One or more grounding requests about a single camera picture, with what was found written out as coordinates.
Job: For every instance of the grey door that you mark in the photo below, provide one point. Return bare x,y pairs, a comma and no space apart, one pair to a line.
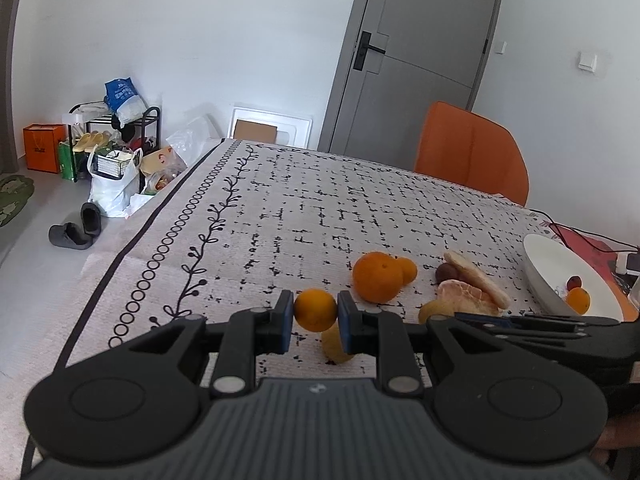
415,110

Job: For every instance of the brown cardboard piece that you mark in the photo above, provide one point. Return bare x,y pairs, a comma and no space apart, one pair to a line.
255,132

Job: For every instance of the clear plastic bag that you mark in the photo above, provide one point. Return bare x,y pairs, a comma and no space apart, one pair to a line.
192,142

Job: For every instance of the small white wall switch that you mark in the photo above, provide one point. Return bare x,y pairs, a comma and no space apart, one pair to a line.
501,47

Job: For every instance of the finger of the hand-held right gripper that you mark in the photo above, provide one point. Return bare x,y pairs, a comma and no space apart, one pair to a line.
550,320
540,335

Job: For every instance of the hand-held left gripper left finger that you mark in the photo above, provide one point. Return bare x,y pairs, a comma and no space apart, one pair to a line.
284,322

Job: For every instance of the black shoe rack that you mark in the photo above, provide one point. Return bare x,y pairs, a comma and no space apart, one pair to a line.
152,125

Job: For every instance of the yellow lemon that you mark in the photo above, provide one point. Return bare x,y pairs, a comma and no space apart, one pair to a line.
334,347

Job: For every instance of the green bag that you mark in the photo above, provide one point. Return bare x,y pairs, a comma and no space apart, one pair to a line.
67,162

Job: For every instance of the dark red plum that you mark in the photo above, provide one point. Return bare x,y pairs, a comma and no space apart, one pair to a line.
444,274

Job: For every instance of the white light switch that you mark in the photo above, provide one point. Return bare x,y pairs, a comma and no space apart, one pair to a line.
587,61

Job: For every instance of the yellow-green kiwi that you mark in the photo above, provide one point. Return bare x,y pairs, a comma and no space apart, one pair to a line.
431,311

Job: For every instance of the blue and white bag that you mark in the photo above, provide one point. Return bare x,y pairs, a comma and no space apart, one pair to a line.
122,100

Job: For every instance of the white foam board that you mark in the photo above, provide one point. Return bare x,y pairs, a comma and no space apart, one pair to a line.
295,127

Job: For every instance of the person's right hand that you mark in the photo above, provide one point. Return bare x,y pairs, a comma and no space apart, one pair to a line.
617,440

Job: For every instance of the yellow slippers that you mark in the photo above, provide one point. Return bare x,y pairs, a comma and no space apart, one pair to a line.
90,141

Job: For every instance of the small red fruit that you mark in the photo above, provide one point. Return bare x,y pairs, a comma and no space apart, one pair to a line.
575,282

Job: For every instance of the white charger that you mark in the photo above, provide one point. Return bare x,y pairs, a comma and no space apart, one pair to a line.
631,262

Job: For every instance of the white bowl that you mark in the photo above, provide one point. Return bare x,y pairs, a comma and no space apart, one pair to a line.
550,270

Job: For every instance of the green rug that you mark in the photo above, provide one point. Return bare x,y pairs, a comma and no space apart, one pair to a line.
14,200

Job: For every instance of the orange paper bag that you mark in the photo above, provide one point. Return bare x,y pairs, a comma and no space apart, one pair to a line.
44,149

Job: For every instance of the white plastic bag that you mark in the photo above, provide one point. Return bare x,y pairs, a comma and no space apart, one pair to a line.
112,192

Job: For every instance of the dark grey slipper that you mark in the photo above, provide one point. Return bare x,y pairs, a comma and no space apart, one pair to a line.
91,217
67,236

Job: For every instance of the small orange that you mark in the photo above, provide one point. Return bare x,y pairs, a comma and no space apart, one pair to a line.
315,310
409,270
578,300

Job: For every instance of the large orange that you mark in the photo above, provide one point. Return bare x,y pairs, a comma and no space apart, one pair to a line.
377,277

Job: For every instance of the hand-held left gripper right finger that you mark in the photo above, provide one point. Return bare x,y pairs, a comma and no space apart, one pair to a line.
346,322

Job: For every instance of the brown paper bag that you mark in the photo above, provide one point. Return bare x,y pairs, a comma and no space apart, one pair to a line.
157,160

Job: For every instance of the orange chair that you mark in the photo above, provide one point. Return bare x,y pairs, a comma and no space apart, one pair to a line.
470,155

